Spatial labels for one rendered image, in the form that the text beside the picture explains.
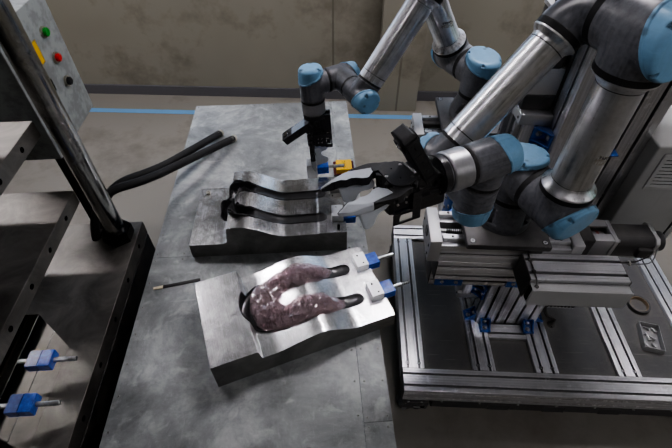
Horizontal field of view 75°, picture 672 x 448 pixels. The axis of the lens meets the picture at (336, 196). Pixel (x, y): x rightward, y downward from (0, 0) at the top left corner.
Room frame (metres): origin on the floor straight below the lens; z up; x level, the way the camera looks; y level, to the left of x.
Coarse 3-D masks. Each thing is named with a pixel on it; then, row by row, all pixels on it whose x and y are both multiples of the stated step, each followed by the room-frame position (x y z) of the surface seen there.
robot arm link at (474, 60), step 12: (468, 48) 1.40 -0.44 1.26; (480, 48) 1.37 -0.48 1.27; (456, 60) 1.37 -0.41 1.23; (468, 60) 1.32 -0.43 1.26; (480, 60) 1.30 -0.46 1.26; (492, 60) 1.31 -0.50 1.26; (456, 72) 1.35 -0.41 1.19; (468, 72) 1.30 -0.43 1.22; (480, 72) 1.28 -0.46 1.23; (492, 72) 1.28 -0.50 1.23; (468, 84) 1.30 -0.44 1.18; (480, 84) 1.28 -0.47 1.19; (468, 96) 1.29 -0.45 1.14
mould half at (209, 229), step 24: (216, 192) 1.11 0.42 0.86; (240, 192) 1.04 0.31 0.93; (216, 216) 1.00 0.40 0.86; (240, 216) 0.93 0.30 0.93; (192, 240) 0.89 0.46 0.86; (216, 240) 0.89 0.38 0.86; (240, 240) 0.88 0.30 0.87; (264, 240) 0.89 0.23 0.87; (288, 240) 0.89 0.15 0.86; (312, 240) 0.90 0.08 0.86; (336, 240) 0.90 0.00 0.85
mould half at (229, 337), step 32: (320, 256) 0.83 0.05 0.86; (224, 288) 0.68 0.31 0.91; (288, 288) 0.69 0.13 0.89; (320, 288) 0.70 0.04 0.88; (352, 288) 0.72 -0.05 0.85; (224, 320) 0.58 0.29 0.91; (320, 320) 0.59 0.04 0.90; (352, 320) 0.61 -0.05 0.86; (384, 320) 0.62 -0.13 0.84; (224, 352) 0.50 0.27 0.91; (256, 352) 0.50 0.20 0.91; (288, 352) 0.52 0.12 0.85; (224, 384) 0.46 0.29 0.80
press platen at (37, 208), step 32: (32, 192) 0.93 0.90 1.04; (64, 192) 0.93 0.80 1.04; (0, 224) 0.80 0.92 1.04; (32, 224) 0.80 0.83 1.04; (64, 224) 0.83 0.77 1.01; (0, 256) 0.69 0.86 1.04; (32, 256) 0.69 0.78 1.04; (0, 288) 0.60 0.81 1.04; (32, 288) 0.62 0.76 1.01; (0, 320) 0.51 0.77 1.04; (0, 352) 0.45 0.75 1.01
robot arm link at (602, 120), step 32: (608, 0) 0.75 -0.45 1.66; (640, 0) 0.72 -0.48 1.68; (608, 32) 0.71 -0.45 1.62; (640, 32) 0.67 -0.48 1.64; (608, 64) 0.69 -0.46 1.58; (640, 64) 0.65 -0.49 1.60; (608, 96) 0.68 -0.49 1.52; (640, 96) 0.67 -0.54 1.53; (576, 128) 0.71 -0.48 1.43; (608, 128) 0.67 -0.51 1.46; (576, 160) 0.68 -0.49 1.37; (544, 192) 0.70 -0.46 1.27; (576, 192) 0.67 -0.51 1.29; (544, 224) 0.67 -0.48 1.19; (576, 224) 0.64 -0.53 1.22
